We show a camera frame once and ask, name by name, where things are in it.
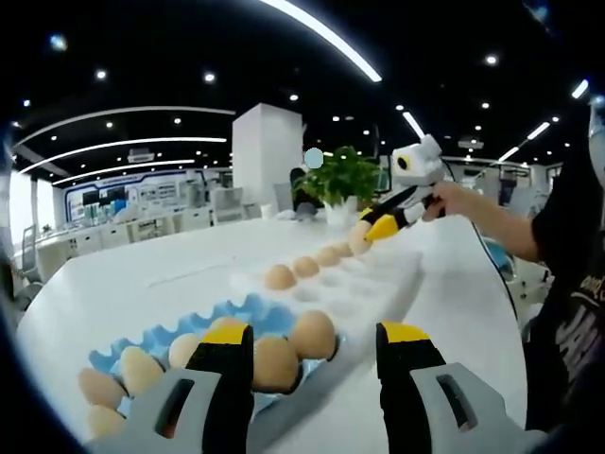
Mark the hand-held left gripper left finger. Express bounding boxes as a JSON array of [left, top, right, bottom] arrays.
[[84, 323, 255, 454]]

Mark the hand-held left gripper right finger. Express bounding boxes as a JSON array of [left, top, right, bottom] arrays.
[[375, 320, 549, 454]]

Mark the blue egg tray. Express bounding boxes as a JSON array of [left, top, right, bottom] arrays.
[[88, 291, 349, 408]]

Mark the group of brown eggs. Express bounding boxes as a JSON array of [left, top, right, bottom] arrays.
[[78, 309, 337, 441]]

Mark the white foam egg holder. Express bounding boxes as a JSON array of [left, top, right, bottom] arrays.
[[231, 236, 424, 327]]

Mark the person's right hand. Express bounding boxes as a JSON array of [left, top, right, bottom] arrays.
[[422, 182, 467, 223]]

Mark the green potted plant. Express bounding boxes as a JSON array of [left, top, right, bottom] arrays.
[[292, 145, 384, 226]]

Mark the white table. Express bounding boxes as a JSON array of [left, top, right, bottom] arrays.
[[16, 215, 530, 454]]

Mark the curved white ceiling light strip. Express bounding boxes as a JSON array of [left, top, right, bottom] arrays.
[[259, 0, 383, 82]]

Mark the white mesh office chair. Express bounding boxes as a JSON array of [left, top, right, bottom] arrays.
[[210, 186, 247, 226]]

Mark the white chest device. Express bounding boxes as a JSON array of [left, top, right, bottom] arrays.
[[585, 94, 605, 190]]

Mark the row of white cabinets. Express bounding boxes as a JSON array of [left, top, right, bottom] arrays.
[[23, 207, 214, 271]]

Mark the right hand-held gripper cable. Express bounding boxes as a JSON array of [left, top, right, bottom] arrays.
[[470, 219, 519, 313]]

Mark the blue framed display wall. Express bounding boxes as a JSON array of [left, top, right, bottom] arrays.
[[63, 169, 233, 223]]

